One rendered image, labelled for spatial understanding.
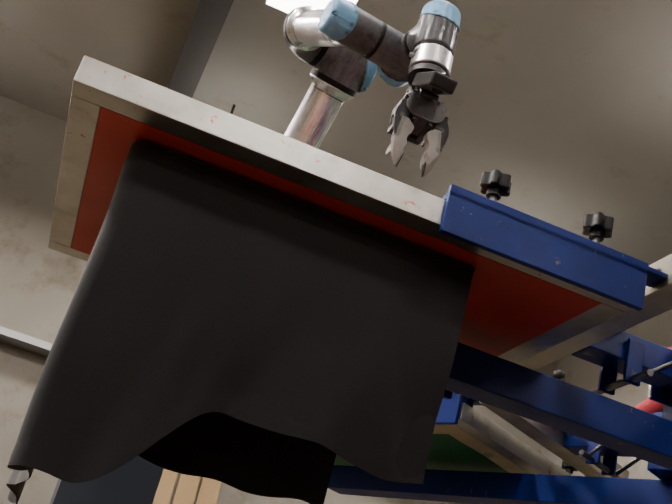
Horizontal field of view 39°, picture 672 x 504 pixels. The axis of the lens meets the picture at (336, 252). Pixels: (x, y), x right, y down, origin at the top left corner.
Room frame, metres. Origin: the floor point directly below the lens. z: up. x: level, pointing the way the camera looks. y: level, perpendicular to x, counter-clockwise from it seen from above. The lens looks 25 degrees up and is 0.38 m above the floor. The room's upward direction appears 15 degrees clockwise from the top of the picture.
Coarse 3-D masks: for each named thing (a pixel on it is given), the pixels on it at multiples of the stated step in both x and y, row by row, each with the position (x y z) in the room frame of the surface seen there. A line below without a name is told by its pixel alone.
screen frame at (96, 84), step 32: (96, 64) 0.98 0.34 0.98; (96, 96) 0.99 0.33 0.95; (128, 96) 0.99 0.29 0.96; (160, 96) 0.99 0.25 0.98; (160, 128) 1.03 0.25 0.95; (192, 128) 1.01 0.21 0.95; (224, 128) 1.01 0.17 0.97; (256, 128) 1.02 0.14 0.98; (64, 160) 1.19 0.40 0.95; (256, 160) 1.04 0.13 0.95; (288, 160) 1.03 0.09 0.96; (320, 160) 1.04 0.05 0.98; (64, 192) 1.29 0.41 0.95; (320, 192) 1.08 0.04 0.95; (352, 192) 1.06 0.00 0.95; (384, 192) 1.06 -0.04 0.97; (416, 192) 1.07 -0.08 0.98; (64, 224) 1.42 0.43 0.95; (416, 224) 1.09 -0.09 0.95; (576, 288) 1.15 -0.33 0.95; (576, 320) 1.25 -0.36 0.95; (512, 352) 1.43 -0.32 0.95
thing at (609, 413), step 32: (480, 352) 1.38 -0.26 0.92; (448, 384) 1.40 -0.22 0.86; (480, 384) 1.38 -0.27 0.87; (512, 384) 1.39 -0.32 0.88; (544, 384) 1.40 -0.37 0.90; (544, 416) 1.43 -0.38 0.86; (576, 416) 1.42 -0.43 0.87; (608, 416) 1.43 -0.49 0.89; (640, 416) 1.44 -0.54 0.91; (640, 448) 1.45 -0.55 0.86
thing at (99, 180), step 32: (96, 128) 1.07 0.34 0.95; (128, 128) 1.05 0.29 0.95; (96, 160) 1.16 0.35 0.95; (224, 160) 1.06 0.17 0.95; (96, 192) 1.26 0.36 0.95; (288, 192) 1.10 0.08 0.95; (384, 224) 1.12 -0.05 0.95; (448, 256) 1.16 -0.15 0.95; (480, 256) 1.13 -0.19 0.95; (480, 288) 1.23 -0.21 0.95; (512, 288) 1.20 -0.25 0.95; (544, 288) 1.17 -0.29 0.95; (480, 320) 1.34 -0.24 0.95; (512, 320) 1.31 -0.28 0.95; (544, 320) 1.28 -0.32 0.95
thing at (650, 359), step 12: (612, 336) 1.43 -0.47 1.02; (624, 336) 1.43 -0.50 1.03; (636, 336) 1.44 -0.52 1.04; (588, 348) 1.43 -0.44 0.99; (600, 348) 1.42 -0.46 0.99; (612, 348) 1.43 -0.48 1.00; (624, 348) 1.43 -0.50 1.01; (648, 348) 1.44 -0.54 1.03; (660, 348) 1.45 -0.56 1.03; (588, 360) 1.48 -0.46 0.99; (600, 360) 1.46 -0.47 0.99; (612, 360) 1.45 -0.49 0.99; (624, 360) 1.43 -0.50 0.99; (648, 360) 1.44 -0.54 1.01; (660, 360) 1.45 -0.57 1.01; (660, 372) 1.45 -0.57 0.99; (660, 384) 1.49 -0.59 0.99
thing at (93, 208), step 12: (84, 192) 1.28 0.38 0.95; (84, 204) 1.32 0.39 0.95; (96, 204) 1.31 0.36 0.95; (108, 204) 1.29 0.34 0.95; (84, 216) 1.36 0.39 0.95; (96, 216) 1.35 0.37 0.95; (84, 228) 1.41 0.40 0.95; (96, 228) 1.40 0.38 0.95; (72, 240) 1.48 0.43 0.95; (84, 240) 1.46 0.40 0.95; (84, 252) 1.52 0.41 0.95; (468, 336) 1.42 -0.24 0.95; (480, 348) 1.45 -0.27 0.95; (492, 348) 1.44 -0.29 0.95; (504, 348) 1.43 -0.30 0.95
